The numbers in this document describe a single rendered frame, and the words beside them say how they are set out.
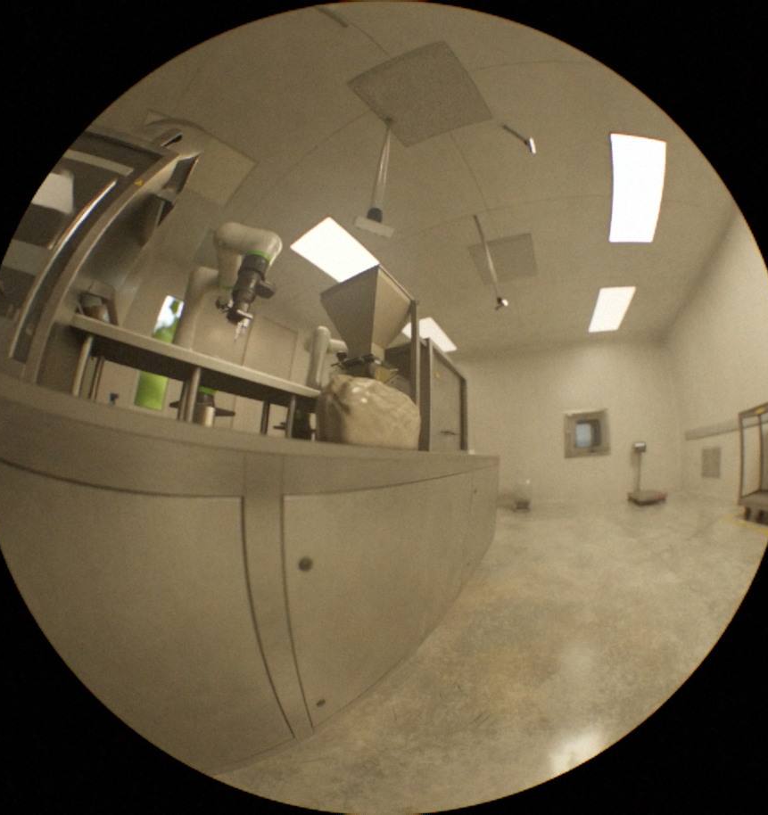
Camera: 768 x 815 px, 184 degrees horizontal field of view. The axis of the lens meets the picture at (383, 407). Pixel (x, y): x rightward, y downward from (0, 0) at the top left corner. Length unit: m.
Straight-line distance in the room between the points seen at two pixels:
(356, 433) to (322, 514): 0.24
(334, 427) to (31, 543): 0.56
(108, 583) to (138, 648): 0.09
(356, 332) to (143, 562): 1.00
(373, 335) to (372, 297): 0.16
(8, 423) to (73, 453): 0.09
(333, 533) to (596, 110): 2.50
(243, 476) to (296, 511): 0.09
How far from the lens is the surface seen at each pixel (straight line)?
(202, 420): 0.86
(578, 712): 1.00
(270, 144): 2.14
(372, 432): 0.56
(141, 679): 0.40
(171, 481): 0.26
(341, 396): 0.53
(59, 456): 0.27
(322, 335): 1.54
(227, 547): 0.29
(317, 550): 0.36
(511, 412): 4.35
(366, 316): 1.01
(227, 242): 0.84
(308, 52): 2.00
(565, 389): 4.46
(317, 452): 0.32
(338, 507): 0.36
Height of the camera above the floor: 0.79
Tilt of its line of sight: 11 degrees up
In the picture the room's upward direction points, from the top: 3 degrees clockwise
